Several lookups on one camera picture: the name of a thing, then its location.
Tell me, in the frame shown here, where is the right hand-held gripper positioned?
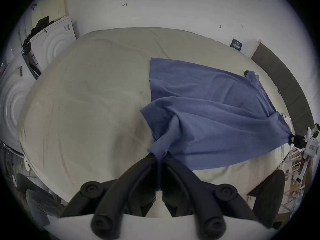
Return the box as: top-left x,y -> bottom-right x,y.
287,124 -> 320,165

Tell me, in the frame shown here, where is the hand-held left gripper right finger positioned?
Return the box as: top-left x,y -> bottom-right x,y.
161,153 -> 258,240

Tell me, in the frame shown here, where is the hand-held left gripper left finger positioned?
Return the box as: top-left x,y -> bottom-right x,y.
61,153 -> 160,240

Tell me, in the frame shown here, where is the blue shirt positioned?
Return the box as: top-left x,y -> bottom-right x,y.
140,57 -> 295,171

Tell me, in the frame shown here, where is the dark grey padded headboard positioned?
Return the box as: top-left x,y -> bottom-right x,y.
251,42 -> 315,137

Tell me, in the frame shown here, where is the bed with beige sheet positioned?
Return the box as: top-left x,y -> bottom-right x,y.
17,27 -> 300,219

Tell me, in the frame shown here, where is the dark blue card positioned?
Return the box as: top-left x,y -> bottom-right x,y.
230,38 -> 244,51

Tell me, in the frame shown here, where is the white washing machine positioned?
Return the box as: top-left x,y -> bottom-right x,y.
22,16 -> 77,81
0,51 -> 38,155

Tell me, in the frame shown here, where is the black cloth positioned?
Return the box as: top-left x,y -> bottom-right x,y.
22,16 -> 55,50

